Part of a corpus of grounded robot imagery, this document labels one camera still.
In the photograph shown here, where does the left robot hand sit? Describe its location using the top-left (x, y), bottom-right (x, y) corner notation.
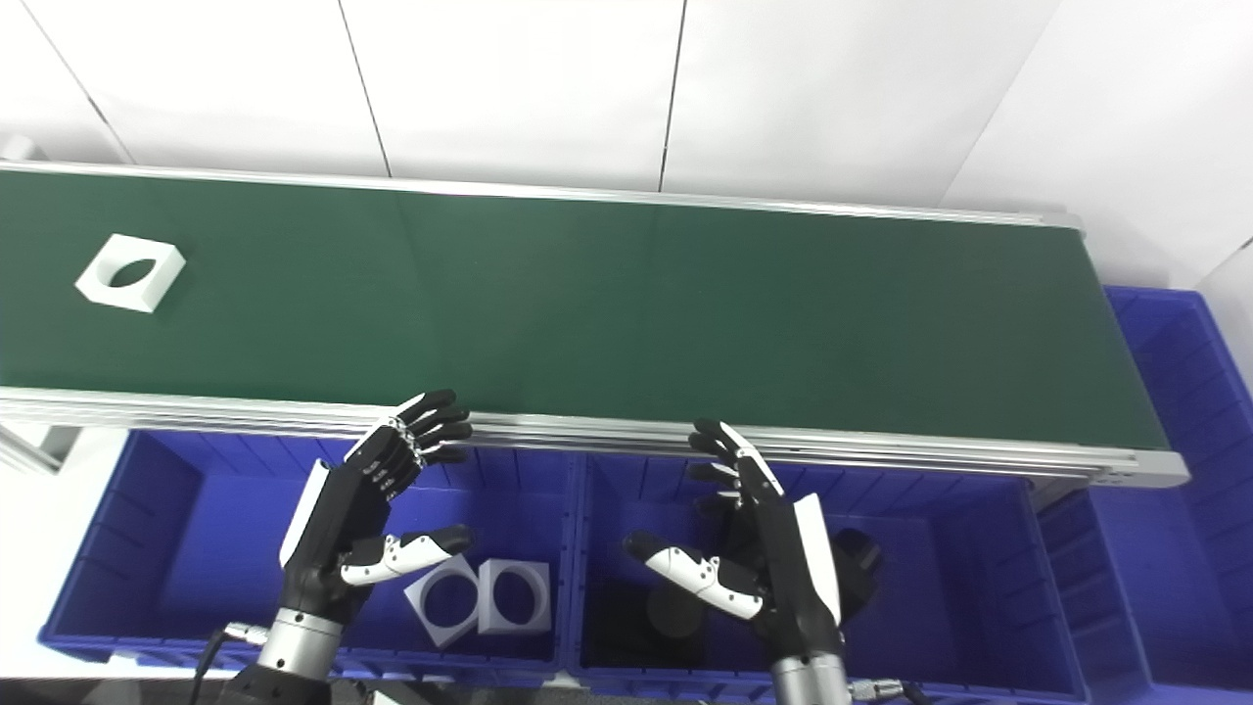
top-left (278, 390), bottom-right (477, 625)

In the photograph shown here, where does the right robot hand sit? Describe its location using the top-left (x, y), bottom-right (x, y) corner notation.
top-left (624, 419), bottom-right (845, 663)

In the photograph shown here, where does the white square part with hole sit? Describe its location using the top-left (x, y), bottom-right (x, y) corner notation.
top-left (404, 556), bottom-right (483, 649)
top-left (477, 559), bottom-right (552, 635)
top-left (75, 233), bottom-right (187, 314)

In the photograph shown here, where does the blue plastic bin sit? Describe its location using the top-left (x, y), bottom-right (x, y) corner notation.
top-left (39, 429), bottom-right (580, 683)
top-left (573, 448), bottom-right (1090, 702)
top-left (1038, 286), bottom-right (1253, 705)

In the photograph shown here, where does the black flat part with cylinder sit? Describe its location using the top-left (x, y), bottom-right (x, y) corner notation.
top-left (585, 580), bottom-right (730, 669)

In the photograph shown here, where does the green conveyor belt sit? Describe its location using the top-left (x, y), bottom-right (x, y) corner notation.
top-left (0, 166), bottom-right (1172, 454)
top-left (0, 160), bottom-right (1191, 490)

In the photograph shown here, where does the aluminium conveyor leg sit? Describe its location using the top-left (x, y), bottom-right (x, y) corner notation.
top-left (0, 419), bottom-right (81, 477)

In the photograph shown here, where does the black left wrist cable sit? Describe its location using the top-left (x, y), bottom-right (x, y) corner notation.
top-left (191, 622), bottom-right (270, 705)

